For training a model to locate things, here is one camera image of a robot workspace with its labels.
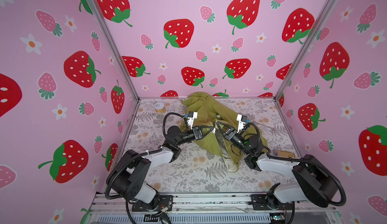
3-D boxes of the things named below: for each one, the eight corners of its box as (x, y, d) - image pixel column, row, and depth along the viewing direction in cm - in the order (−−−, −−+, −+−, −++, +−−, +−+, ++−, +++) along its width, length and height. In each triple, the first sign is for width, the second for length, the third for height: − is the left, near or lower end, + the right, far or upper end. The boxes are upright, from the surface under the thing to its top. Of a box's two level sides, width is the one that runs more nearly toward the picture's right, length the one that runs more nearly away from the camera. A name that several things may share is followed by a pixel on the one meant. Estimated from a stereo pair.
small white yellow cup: (155, 114, 114) (153, 109, 109) (156, 106, 119) (155, 102, 114) (164, 114, 114) (163, 109, 109) (166, 106, 119) (164, 102, 114)
